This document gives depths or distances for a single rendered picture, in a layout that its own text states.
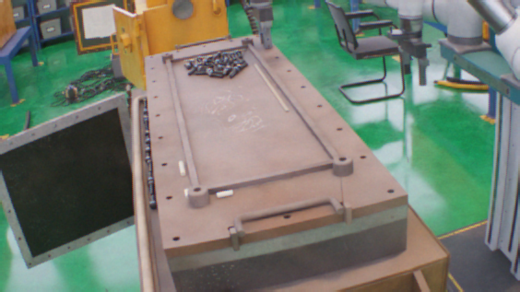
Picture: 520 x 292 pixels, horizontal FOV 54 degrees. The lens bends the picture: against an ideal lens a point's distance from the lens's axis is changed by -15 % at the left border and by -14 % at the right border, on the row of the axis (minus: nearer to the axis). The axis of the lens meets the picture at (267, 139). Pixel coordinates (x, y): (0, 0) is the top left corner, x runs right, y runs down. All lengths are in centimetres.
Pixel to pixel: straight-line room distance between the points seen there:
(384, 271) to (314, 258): 14
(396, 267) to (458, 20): 128
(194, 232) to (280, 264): 17
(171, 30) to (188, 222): 296
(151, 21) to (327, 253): 302
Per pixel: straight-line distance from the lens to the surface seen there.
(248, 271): 107
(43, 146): 222
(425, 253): 115
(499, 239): 267
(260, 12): 196
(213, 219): 107
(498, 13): 162
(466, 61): 216
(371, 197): 108
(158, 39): 397
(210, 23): 399
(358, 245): 110
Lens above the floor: 192
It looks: 25 degrees down
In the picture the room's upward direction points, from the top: 7 degrees counter-clockwise
